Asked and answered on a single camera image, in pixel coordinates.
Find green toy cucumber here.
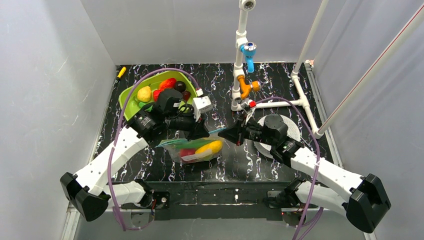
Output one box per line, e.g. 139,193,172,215
175,139,214,149

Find clear zip top bag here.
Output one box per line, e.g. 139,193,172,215
157,128,225,165

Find yellow toy banana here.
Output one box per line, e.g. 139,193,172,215
195,140,223,154

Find red toy apple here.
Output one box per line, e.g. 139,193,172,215
179,148,196,158

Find green toy beans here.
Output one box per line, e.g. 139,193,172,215
138,102,155,112

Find green plastic tray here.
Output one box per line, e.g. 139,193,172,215
118,68,199,121

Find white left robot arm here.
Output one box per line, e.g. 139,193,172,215
59,89,213,222

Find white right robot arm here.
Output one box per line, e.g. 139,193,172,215
218,114,392,234

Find white filament spool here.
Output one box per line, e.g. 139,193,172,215
253,114,301,159

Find orange pipe valve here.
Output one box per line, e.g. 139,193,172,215
236,75,261,100

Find dark purple toy fruit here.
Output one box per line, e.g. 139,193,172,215
173,81,187,93

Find red orange toy pepper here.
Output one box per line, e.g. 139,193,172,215
157,78,177,91

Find red toy strawberry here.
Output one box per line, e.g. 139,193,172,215
152,89,163,102

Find yellow toy lemon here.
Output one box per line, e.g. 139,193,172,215
136,85,152,103

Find blue pipe valve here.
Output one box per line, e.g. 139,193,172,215
239,41,257,74

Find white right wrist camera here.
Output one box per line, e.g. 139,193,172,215
240,99,257,124

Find white PVC pipe frame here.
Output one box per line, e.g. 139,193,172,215
231,0,424,139

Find yellow handled screwdriver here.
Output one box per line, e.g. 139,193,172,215
116,66,127,81

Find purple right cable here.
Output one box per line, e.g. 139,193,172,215
255,96,325,240

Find aluminium frame rail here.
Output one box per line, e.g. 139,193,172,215
61,187,377,240

